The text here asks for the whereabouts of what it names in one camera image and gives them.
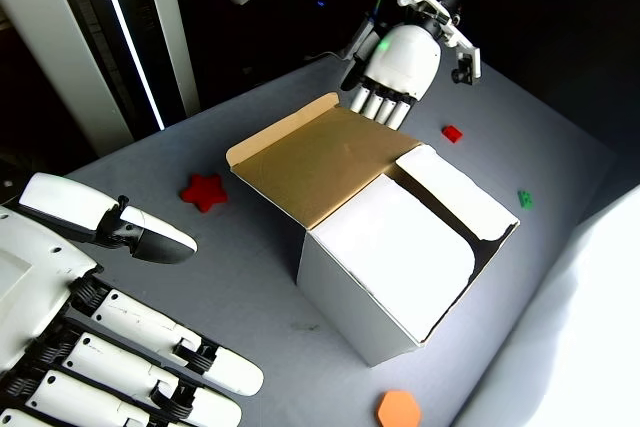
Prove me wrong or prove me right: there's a white cardboard box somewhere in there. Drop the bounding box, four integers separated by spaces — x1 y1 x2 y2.
225 91 521 368

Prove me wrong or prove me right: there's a grey table cloth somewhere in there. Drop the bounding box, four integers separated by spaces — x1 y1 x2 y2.
0 46 619 427

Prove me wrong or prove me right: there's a red star block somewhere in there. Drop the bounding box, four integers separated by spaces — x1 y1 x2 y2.
180 173 230 213

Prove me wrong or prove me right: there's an orange-yellow hexagon block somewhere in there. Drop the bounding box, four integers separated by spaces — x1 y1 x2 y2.
377 389 422 427

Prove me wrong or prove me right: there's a white sheet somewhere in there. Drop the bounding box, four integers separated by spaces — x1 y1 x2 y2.
449 181 640 427

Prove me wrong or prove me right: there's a thin white cable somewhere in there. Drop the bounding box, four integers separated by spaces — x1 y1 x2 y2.
305 49 349 62

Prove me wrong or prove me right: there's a grey cable adapter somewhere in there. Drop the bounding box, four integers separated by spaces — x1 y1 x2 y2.
344 14 381 62

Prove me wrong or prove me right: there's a white frame with light strip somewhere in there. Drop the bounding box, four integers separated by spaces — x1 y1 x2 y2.
0 0 201 158

